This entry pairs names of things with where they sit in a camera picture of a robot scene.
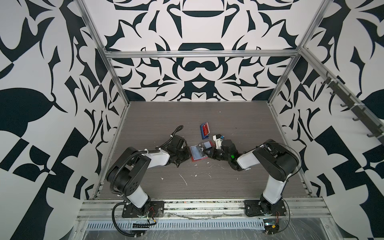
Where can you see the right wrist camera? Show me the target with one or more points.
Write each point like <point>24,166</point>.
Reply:
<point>218,139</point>

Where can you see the aluminium front rail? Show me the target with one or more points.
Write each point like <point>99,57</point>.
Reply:
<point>210,209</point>

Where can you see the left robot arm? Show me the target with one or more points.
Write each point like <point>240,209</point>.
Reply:
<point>126,174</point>

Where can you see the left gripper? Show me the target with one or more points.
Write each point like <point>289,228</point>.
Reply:
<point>187,150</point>

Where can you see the right base electronics board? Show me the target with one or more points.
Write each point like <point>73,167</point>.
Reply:
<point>271,227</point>

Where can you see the red card holder wallet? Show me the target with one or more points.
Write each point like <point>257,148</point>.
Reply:
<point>201,151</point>

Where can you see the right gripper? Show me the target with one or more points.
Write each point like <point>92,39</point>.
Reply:
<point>212,155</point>

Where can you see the blue card stand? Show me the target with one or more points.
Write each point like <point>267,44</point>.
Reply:
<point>204,130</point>

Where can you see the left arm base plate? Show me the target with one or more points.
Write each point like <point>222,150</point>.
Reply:
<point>151,209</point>

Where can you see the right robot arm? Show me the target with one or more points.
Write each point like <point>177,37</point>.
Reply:
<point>279,160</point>

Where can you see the wall hook rail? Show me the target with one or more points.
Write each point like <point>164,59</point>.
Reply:
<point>352,103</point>

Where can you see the white vented cable duct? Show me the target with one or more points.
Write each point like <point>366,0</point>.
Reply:
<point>205,224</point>

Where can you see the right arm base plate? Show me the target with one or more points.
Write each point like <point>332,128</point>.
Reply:
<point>259,208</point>

